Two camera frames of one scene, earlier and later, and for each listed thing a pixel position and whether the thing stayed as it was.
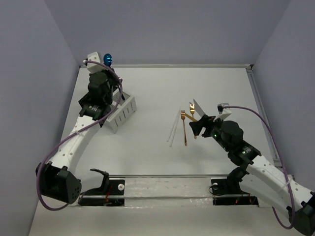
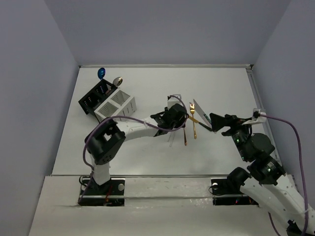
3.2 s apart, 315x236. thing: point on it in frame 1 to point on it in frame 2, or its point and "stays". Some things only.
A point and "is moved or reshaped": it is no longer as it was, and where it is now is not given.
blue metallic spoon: x=108 y=60 is moved or reshaped
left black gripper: x=114 y=80 to x=182 y=118
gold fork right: x=192 y=106 stays
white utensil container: x=126 y=108 stays
